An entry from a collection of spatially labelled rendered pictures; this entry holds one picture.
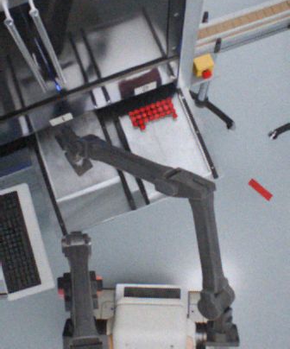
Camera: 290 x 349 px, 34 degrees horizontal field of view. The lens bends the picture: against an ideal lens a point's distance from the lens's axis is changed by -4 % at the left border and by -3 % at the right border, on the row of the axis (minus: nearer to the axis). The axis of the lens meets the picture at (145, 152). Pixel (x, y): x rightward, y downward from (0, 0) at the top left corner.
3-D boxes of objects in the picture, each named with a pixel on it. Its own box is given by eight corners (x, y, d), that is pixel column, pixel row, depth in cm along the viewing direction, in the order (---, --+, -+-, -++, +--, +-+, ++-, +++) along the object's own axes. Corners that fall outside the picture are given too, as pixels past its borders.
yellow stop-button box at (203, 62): (189, 62, 197) (190, 54, 190) (205, 57, 198) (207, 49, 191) (197, 79, 195) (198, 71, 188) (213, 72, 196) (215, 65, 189)
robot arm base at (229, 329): (200, 345, 146) (240, 347, 146) (202, 325, 143) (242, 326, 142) (198, 326, 154) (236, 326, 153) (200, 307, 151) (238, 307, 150)
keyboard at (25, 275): (-15, 199, 200) (-16, 199, 197) (16, 190, 201) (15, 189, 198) (9, 294, 190) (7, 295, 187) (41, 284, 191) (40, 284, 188)
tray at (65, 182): (32, 123, 200) (30, 121, 197) (91, 102, 202) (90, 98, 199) (57, 201, 192) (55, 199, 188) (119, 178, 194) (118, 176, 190)
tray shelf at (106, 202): (22, 130, 201) (21, 129, 200) (179, 72, 207) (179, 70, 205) (58, 238, 190) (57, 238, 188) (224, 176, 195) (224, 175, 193)
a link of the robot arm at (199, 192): (198, 181, 131) (218, 169, 138) (159, 179, 140) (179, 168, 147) (220, 323, 141) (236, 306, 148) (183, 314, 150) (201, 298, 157)
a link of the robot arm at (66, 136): (80, 150, 159) (98, 142, 165) (62, 121, 161) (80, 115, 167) (65, 168, 167) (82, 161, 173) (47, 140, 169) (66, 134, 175)
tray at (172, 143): (118, 118, 200) (118, 116, 196) (179, 98, 202) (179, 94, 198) (148, 197, 191) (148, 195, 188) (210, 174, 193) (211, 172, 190)
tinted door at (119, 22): (61, 93, 168) (17, 0, 111) (178, 51, 171) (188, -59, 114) (61, 94, 168) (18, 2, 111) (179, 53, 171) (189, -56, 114)
